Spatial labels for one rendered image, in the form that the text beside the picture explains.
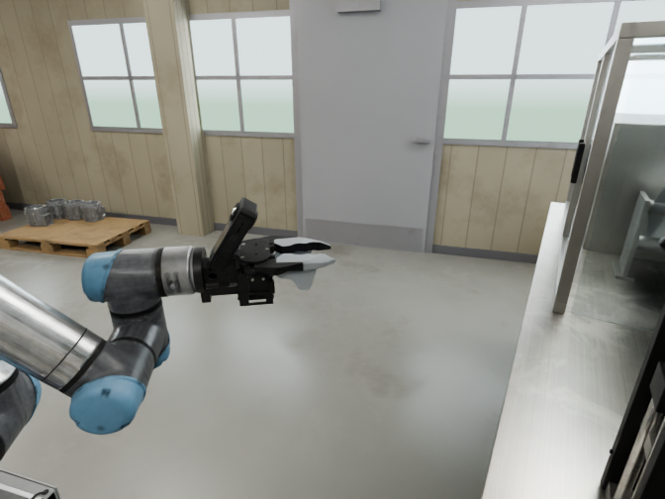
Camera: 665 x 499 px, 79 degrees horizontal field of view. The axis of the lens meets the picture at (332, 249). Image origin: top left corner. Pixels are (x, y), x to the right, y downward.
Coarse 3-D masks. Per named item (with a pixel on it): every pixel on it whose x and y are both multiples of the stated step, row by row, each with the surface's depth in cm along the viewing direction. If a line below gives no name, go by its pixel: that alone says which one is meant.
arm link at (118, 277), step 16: (96, 256) 58; (112, 256) 58; (128, 256) 58; (144, 256) 59; (160, 256) 59; (96, 272) 57; (112, 272) 57; (128, 272) 57; (144, 272) 58; (160, 272) 61; (96, 288) 57; (112, 288) 57; (128, 288) 58; (144, 288) 58; (160, 288) 59; (112, 304) 59; (128, 304) 59; (144, 304) 60
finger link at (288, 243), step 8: (280, 240) 66; (288, 240) 66; (296, 240) 66; (304, 240) 66; (312, 240) 66; (280, 248) 65; (288, 248) 65; (296, 248) 66; (304, 248) 66; (312, 248) 66; (320, 248) 66; (328, 248) 67
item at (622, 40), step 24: (624, 24) 84; (648, 24) 82; (624, 48) 85; (600, 72) 134; (624, 72) 87; (600, 120) 92; (600, 144) 93; (576, 168) 142; (600, 168) 95; (576, 216) 100; (576, 240) 102; (576, 264) 104
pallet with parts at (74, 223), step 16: (32, 208) 411; (48, 208) 425; (64, 208) 421; (80, 208) 416; (96, 208) 418; (32, 224) 405; (48, 224) 413; (64, 224) 414; (80, 224) 414; (96, 224) 414; (112, 224) 414; (128, 224) 414; (144, 224) 421; (0, 240) 385; (16, 240) 391; (32, 240) 376; (48, 240) 373; (64, 240) 373; (80, 240) 373; (96, 240) 373; (112, 240) 378; (128, 240) 399; (80, 256) 370
